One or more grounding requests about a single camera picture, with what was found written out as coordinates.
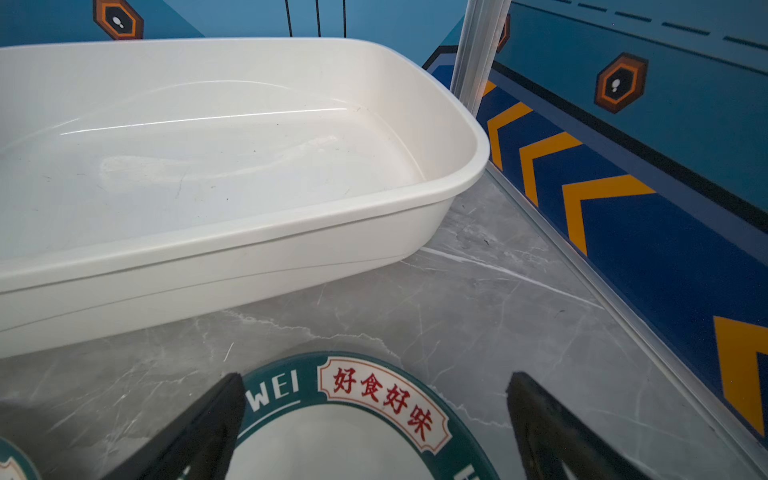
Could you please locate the green rim plate upper middle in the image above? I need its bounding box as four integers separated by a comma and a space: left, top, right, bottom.
0, 438, 42, 480

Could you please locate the aluminium corner post right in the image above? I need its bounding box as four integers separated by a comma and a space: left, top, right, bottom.
450, 0, 511, 116

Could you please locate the green rim plate upper right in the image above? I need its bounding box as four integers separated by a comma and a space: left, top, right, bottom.
226, 351, 498, 479

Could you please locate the green rim plate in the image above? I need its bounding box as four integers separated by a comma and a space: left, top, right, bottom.
0, 438, 42, 480
226, 351, 498, 479

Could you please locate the white plastic bin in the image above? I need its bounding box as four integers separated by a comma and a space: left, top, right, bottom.
1, 38, 490, 357

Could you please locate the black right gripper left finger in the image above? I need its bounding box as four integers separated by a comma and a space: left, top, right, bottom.
105, 373, 245, 479

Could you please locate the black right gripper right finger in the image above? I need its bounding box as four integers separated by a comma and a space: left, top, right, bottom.
507, 371, 648, 480

